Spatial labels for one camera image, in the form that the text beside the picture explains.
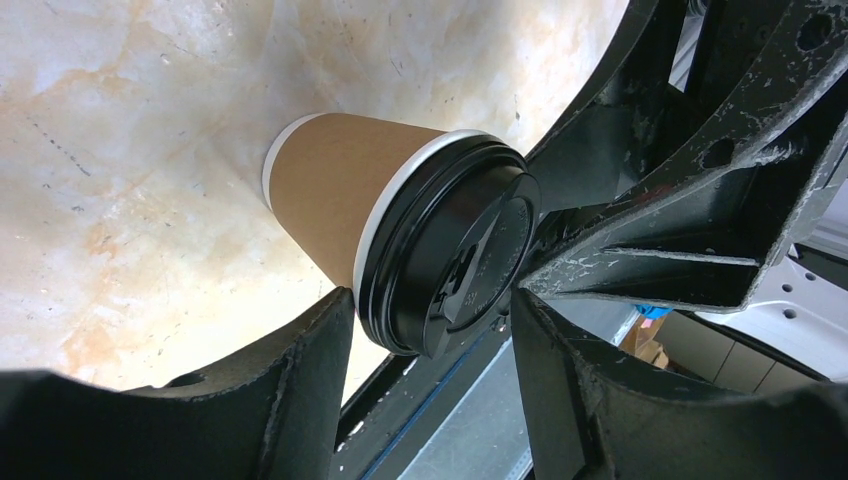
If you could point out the blue cloth on floor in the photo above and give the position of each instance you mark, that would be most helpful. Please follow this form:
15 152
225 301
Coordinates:
652 312

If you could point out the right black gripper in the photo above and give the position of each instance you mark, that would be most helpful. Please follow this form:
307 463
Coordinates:
748 169

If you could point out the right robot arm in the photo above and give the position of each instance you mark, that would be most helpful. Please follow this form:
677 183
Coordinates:
793 311

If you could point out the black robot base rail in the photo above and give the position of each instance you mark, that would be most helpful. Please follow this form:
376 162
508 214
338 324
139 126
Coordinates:
457 417

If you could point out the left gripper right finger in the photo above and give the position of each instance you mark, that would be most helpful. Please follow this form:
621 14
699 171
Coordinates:
594 411

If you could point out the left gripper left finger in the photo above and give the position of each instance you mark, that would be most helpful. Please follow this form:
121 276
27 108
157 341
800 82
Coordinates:
267 411

